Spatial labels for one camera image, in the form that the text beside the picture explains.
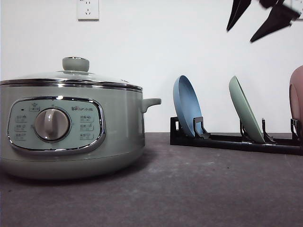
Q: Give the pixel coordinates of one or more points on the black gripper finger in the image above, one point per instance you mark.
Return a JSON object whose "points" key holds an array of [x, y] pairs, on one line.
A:
{"points": [[279, 18], [239, 7]]}

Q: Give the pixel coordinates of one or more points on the green plate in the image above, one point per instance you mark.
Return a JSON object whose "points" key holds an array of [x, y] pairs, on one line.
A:
{"points": [[245, 110]]}

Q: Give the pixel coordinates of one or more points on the glass steamer lid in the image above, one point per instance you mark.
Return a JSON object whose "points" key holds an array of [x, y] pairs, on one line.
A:
{"points": [[75, 72]]}

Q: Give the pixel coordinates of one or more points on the pink plate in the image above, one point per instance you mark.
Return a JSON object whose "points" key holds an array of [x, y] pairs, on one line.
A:
{"points": [[296, 97]]}

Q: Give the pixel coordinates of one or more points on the blue plate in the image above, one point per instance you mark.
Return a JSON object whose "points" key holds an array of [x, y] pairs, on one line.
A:
{"points": [[187, 104]]}

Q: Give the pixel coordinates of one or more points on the black plate rack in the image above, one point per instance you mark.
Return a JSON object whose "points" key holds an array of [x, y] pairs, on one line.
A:
{"points": [[292, 145]]}

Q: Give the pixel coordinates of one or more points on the green electric steamer pot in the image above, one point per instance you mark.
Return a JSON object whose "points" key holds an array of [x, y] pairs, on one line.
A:
{"points": [[54, 129]]}

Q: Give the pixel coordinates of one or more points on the grey table mat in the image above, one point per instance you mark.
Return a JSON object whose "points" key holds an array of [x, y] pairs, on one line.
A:
{"points": [[171, 185]]}

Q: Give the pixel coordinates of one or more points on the white wall socket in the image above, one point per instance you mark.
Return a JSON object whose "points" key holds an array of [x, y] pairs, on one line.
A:
{"points": [[298, 4], [88, 10]]}

